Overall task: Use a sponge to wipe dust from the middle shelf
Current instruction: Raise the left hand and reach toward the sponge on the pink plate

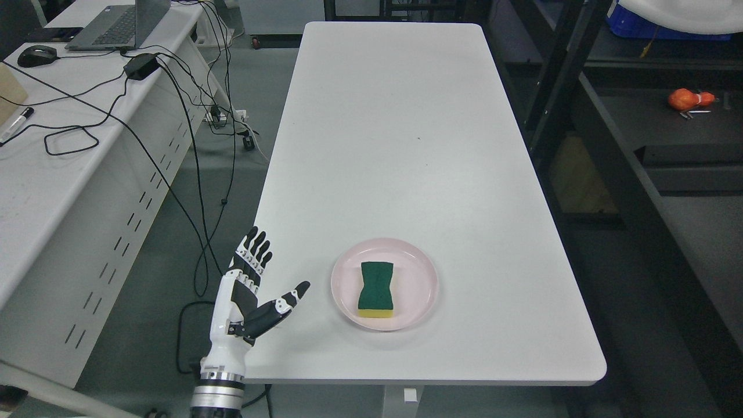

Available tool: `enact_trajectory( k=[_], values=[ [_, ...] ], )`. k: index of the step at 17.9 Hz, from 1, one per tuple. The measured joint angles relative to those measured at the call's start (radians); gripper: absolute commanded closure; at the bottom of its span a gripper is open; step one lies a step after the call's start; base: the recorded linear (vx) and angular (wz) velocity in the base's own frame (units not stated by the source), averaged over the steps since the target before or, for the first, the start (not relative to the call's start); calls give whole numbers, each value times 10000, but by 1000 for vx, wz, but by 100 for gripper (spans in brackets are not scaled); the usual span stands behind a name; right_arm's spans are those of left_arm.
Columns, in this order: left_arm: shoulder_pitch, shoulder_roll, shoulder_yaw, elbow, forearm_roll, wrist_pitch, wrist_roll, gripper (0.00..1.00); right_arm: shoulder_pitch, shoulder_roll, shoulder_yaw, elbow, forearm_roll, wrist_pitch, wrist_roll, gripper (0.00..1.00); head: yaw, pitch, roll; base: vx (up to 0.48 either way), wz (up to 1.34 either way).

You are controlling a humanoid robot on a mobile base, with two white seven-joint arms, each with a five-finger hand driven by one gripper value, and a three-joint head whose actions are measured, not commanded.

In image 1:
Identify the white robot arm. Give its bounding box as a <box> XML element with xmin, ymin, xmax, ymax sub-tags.
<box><xmin>189</xmin><ymin>372</ymin><xmax>245</xmax><ymax>417</ymax></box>

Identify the orange toy object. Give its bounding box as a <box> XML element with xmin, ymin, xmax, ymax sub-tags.
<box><xmin>667</xmin><ymin>88</ymin><xmax>716</xmax><ymax>112</ymax></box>

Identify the black marker pen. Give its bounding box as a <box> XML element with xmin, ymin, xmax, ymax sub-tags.
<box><xmin>1</xmin><ymin>107</ymin><xmax>35</xmax><ymax>146</ymax></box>

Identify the green yellow sponge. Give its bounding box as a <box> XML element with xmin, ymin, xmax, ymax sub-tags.
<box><xmin>356</xmin><ymin>261</ymin><xmax>394</xmax><ymax>318</ymax></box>

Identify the white power strip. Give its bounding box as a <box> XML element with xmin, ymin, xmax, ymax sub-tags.
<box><xmin>203</xmin><ymin>109</ymin><xmax>248</xmax><ymax>126</ymax></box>

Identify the white side desk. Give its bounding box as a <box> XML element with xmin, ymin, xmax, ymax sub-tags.
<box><xmin>1</xmin><ymin>3</ymin><xmax>226</xmax><ymax>387</ymax></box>

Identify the grey laptop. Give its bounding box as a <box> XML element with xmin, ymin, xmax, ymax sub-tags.
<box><xmin>66</xmin><ymin>1</ymin><xmax>171</xmax><ymax>51</ymax></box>

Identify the white table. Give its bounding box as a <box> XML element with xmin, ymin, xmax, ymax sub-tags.
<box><xmin>247</xmin><ymin>21</ymin><xmax>607</xmax><ymax>416</ymax></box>

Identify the black metal shelf rack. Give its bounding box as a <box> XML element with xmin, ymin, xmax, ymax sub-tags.
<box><xmin>485</xmin><ymin>1</ymin><xmax>741</xmax><ymax>417</ymax></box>

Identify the black computer mouse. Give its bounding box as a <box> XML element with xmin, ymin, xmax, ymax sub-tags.
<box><xmin>17</xmin><ymin>45</ymin><xmax>59</xmax><ymax>68</ymax></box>

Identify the black power adapter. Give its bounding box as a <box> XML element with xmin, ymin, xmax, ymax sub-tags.
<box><xmin>123</xmin><ymin>53</ymin><xmax>159</xmax><ymax>80</ymax></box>

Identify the brown cardboard box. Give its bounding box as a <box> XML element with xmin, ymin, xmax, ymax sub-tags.
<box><xmin>1</xmin><ymin>63</ymin><xmax>28</xmax><ymax>126</ymax></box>

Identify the pink round plate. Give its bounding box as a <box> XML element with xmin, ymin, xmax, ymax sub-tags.
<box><xmin>331</xmin><ymin>238</ymin><xmax>439</xmax><ymax>331</ymax></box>

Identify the black cable on desk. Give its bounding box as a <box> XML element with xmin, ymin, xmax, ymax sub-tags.
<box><xmin>0</xmin><ymin>41</ymin><xmax>227</xmax><ymax>297</ymax></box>

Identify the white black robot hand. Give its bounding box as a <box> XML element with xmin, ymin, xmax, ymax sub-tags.
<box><xmin>201</xmin><ymin>226</ymin><xmax>311</xmax><ymax>378</ymax></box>

